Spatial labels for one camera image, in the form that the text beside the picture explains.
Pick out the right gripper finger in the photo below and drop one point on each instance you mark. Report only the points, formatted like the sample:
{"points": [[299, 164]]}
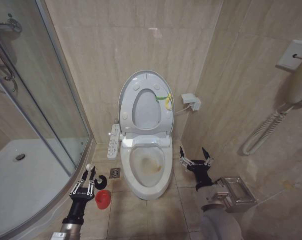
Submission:
{"points": [[207, 156], [184, 157]]}

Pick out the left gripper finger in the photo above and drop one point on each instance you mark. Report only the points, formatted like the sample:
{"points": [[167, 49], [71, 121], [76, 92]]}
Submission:
{"points": [[79, 183], [91, 185]]}

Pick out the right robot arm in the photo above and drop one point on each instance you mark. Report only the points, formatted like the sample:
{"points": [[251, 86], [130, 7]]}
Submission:
{"points": [[221, 220]]}

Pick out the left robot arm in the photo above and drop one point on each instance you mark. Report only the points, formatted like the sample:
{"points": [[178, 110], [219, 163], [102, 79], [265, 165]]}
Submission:
{"points": [[69, 230]]}

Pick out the red brush holder cup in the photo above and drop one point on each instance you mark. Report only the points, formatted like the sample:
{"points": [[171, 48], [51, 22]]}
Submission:
{"points": [[102, 200]]}

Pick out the white ceramic toilet bowl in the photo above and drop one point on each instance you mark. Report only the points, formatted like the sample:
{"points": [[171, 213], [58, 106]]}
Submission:
{"points": [[130, 175]]}

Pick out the metal toilet paper holder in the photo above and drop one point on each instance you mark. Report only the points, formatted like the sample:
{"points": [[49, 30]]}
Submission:
{"points": [[237, 192]]}

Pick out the square metal floor drain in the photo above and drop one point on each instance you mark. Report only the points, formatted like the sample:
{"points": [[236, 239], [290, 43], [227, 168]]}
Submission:
{"points": [[114, 172]]}

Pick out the white bidet control panel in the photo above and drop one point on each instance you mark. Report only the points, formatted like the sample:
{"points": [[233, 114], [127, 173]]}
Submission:
{"points": [[113, 142]]}

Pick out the white shower tray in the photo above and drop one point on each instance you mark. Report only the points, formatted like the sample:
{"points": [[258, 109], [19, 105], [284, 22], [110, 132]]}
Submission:
{"points": [[20, 190]]}

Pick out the round shower tray drain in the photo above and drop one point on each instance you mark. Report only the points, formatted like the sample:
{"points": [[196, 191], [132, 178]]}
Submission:
{"points": [[19, 157]]}

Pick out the chrome shower head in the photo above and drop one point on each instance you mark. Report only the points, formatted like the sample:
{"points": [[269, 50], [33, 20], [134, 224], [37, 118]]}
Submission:
{"points": [[14, 24]]}

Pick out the white wall outlet box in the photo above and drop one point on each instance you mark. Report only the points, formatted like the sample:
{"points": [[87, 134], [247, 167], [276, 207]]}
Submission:
{"points": [[190, 100]]}

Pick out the curved glass shower enclosure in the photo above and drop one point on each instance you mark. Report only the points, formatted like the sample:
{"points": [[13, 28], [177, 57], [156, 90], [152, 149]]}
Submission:
{"points": [[53, 75]]}

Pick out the beige wall telephone handset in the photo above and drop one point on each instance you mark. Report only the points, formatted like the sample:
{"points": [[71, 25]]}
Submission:
{"points": [[299, 82]]}

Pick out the white telephone wall plate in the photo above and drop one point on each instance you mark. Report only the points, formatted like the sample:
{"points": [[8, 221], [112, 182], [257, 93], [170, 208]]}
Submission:
{"points": [[291, 53]]}

